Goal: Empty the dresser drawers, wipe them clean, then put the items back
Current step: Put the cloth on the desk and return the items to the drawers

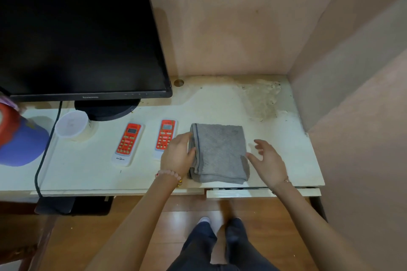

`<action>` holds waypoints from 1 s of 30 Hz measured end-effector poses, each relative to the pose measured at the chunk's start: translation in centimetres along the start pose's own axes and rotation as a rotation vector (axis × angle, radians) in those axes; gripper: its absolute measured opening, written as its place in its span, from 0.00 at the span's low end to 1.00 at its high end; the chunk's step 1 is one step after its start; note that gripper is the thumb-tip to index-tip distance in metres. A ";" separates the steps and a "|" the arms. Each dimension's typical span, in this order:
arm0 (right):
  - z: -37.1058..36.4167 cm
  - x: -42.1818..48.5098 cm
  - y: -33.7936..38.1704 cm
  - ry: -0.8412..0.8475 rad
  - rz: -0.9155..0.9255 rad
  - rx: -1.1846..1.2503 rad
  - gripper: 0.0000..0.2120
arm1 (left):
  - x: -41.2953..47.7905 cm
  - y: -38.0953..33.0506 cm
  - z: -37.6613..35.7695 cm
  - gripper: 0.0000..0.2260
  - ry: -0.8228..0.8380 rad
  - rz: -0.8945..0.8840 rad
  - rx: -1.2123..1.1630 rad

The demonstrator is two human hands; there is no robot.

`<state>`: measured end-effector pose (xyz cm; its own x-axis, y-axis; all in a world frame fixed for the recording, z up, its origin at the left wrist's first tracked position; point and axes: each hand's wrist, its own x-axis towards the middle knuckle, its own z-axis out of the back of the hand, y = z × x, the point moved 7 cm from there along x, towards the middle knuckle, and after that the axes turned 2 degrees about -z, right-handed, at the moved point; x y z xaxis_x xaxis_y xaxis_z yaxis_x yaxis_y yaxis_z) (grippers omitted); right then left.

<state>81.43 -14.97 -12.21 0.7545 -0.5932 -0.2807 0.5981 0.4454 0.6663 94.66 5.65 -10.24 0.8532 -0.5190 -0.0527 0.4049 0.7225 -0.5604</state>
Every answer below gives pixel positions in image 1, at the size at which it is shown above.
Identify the person's right hand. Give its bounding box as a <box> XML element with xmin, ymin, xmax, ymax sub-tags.
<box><xmin>246</xmin><ymin>139</ymin><xmax>290</xmax><ymax>191</ymax></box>

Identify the person's left hand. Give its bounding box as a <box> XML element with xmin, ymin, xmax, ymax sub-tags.
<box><xmin>160</xmin><ymin>132</ymin><xmax>197</xmax><ymax>181</ymax></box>

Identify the grey knitted wiping cloth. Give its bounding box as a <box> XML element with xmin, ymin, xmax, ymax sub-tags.
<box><xmin>188</xmin><ymin>123</ymin><xmax>251</xmax><ymax>185</ymax></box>

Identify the person's right forearm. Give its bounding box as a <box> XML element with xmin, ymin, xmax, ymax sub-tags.
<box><xmin>272</xmin><ymin>185</ymin><xmax>373</xmax><ymax>271</ymax></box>

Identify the person's left forearm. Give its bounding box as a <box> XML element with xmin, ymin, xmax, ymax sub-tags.
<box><xmin>86</xmin><ymin>175</ymin><xmax>182</xmax><ymax>271</ymax></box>

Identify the person's right leg in jeans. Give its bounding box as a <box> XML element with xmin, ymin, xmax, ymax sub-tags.
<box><xmin>224</xmin><ymin>218</ymin><xmax>280</xmax><ymax>271</ymax></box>

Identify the person's leg in jeans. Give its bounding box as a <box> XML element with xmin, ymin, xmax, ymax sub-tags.
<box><xmin>224</xmin><ymin>218</ymin><xmax>280</xmax><ymax>271</ymax></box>
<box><xmin>167</xmin><ymin>221</ymin><xmax>218</xmax><ymax>271</ymax></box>

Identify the person's left leg in jeans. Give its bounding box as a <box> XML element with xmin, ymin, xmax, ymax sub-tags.
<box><xmin>167</xmin><ymin>221</ymin><xmax>218</xmax><ymax>271</ymax></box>

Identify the red white remote control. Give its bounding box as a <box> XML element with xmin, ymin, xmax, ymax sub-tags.
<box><xmin>153</xmin><ymin>118</ymin><xmax>178</xmax><ymax>161</ymax></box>
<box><xmin>111</xmin><ymin>122</ymin><xmax>145</xmax><ymax>167</ymax></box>

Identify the white keyboard tray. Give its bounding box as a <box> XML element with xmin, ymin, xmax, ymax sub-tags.
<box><xmin>206</xmin><ymin>187</ymin><xmax>322</xmax><ymax>199</ymax></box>

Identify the white computer desk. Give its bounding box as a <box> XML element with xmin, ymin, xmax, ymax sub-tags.
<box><xmin>0</xmin><ymin>75</ymin><xmax>328</xmax><ymax>222</ymax></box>

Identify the white plastic cup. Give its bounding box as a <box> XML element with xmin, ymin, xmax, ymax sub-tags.
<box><xmin>54</xmin><ymin>110</ymin><xmax>89</xmax><ymax>141</ymax></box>

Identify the black computer monitor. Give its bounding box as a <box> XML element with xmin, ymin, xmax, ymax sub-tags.
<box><xmin>0</xmin><ymin>0</ymin><xmax>173</xmax><ymax>121</ymax></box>

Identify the pink bead bracelet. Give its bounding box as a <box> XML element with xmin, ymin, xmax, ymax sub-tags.
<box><xmin>155</xmin><ymin>169</ymin><xmax>184</xmax><ymax>188</ymax></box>

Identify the thin silver chain bracelet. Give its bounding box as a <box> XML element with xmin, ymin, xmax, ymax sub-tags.
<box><xmin>271</xmin><ymin>177</ymin><xmax>292</xmax><ymax>194</ymax></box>

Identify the black cable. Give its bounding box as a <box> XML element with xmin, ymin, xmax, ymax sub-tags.
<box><xmin>34</xmin><ymin>101</ymin><xmax>63</xmax><ymax>198</ymax></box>

